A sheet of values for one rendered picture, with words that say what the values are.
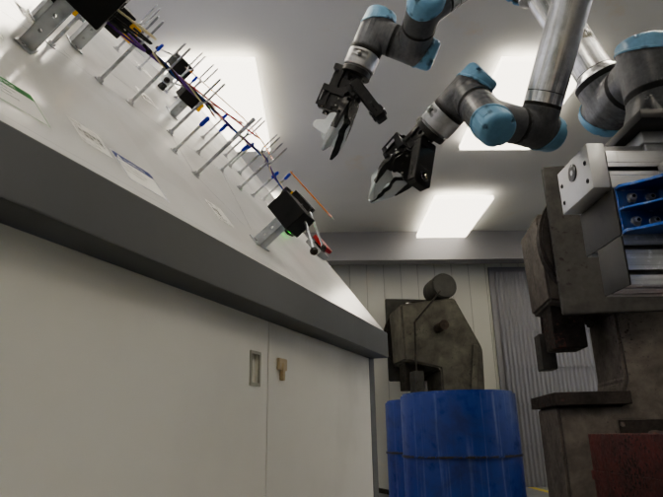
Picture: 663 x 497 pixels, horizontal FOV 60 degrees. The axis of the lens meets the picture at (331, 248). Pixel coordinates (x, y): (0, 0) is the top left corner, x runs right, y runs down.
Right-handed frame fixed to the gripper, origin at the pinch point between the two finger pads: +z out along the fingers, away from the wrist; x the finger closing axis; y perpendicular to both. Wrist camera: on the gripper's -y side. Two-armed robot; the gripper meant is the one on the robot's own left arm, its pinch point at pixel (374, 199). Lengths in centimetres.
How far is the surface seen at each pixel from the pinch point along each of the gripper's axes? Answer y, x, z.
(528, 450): 243, -527, 251
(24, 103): -50, 66, -8
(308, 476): -50, 1, 32
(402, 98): 284, -125, 27
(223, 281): -48, 37, 3
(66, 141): -51, 61, -7
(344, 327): -24.0, -1.5, 18.3
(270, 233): -26.5, 26.3, 5.4
